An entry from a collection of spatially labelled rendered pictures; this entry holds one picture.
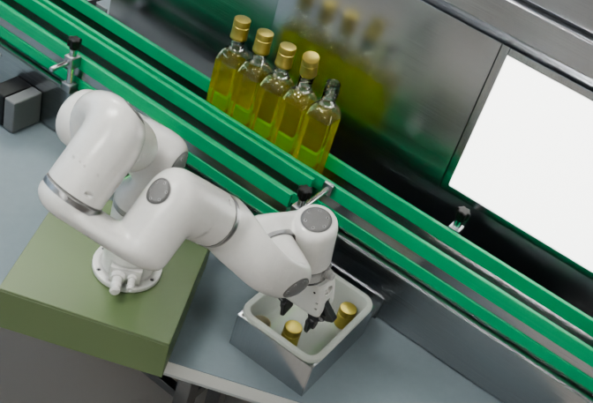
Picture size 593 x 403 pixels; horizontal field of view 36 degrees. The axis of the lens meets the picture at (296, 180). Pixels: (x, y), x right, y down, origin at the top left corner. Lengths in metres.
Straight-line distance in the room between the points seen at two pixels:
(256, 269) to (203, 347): 0.41
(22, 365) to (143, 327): 1.04
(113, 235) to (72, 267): 0.47
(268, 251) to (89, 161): 0.30
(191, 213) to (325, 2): 0.77
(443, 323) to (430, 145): 0.35
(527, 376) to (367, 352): 0.30
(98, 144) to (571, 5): 0.87
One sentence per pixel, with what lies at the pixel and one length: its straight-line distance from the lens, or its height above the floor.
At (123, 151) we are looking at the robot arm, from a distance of 1.18.
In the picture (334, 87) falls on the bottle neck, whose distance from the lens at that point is 1.74.
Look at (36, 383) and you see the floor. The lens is 2.57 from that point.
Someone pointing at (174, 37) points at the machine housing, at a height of 0.93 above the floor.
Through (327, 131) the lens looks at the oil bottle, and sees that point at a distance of 1.77.
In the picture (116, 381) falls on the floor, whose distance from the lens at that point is 2.59.
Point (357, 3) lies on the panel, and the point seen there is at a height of 1.25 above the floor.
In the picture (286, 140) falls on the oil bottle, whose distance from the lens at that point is 1.83.
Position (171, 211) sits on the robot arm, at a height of 1.25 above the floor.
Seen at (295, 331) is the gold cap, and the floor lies 0.81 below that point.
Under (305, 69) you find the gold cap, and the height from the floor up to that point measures 1.15.
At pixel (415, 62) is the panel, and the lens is 1.79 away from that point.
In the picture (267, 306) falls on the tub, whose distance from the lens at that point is 1.74.
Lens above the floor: 2.03
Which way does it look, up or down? 37 degrees down
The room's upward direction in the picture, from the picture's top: 18 degrees clockwise
